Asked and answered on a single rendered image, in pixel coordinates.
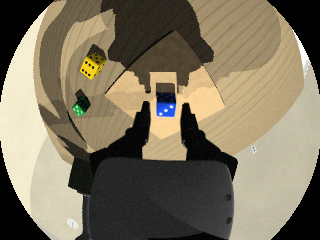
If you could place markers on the tan square mat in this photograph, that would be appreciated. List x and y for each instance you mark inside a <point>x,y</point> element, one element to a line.
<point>170,66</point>

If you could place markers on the blue die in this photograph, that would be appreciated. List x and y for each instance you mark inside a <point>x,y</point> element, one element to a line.
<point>166,104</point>

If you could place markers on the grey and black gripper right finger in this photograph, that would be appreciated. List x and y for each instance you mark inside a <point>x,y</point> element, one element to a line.
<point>198,147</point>

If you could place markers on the green die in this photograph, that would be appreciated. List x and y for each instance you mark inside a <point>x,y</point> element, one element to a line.
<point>81,106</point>

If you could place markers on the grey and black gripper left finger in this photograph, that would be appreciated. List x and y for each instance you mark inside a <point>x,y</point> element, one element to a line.
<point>128,145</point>

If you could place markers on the yellow die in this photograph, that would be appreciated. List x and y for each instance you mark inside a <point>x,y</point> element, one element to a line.
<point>92,65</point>

